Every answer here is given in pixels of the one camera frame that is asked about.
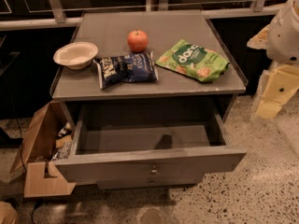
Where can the white paper bowl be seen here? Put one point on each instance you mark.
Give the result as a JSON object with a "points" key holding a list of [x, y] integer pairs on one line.
{"points": [[77, 55]]}

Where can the green snack bag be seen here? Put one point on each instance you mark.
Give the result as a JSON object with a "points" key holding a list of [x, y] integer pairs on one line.
{"points": [[194, 61]]}

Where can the grey drawer cabinet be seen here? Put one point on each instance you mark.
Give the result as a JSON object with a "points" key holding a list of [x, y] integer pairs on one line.
{"points": [[108, 32]]}

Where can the lower grey drawer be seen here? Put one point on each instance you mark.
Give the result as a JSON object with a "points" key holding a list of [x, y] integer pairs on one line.
{"points": [[145, 183]]}

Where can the red apple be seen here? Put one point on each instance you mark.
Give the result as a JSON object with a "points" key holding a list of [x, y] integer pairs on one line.
{"points": [[137, 41]]}

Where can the grey top drawer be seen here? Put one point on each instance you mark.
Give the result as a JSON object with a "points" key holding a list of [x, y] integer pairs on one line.
{"points": [[148, 141]]}

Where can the dark blue chip bag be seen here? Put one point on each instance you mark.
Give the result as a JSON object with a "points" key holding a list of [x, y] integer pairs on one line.
{"points": [[135, 67]]}

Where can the metal window railing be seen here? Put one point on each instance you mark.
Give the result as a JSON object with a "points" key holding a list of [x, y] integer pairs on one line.
{"points": [[210, 14]]}

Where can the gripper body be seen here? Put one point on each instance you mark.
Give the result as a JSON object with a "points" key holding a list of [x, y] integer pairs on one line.
{"points": [[284, 39]]}

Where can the grey drawer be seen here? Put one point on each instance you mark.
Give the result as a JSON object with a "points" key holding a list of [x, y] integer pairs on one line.
{"points": [[145, 183], [148, 141]]}

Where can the brown cardboard box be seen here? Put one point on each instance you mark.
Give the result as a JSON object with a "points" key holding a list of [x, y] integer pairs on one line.
{"points": [[42, 179]]}

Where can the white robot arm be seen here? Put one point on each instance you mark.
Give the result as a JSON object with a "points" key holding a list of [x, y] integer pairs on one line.
{"points": [[280, 39]]}

